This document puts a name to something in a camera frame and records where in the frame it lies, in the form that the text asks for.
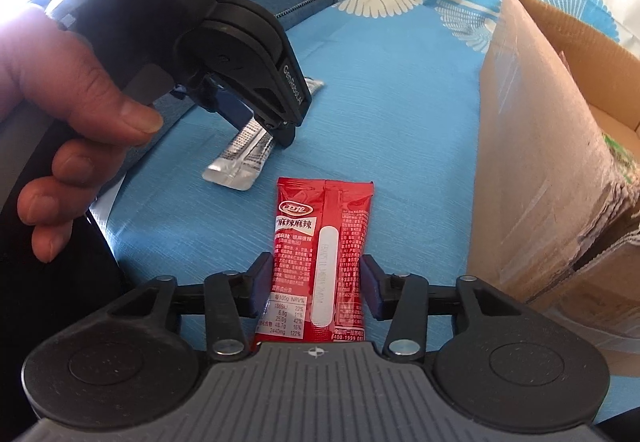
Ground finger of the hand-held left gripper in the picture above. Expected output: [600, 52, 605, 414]
[220, 40, 314, 148]
[172, 75, 254, 128]

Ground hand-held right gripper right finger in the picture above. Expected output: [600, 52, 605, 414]
[361, 255, 532, 364]

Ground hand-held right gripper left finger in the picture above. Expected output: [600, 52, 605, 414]
[107, 252, 275, 364]

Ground red snack sachet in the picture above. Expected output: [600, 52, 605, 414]
[254, 176, 376, 359]

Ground cardboard box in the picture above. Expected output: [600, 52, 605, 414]
[466, 0, 640, 369]

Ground person's left hand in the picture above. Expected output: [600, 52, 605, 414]
[0, 4, 165, 264]

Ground green label snack packet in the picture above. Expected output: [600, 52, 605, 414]
[601, 132, 637, 195]

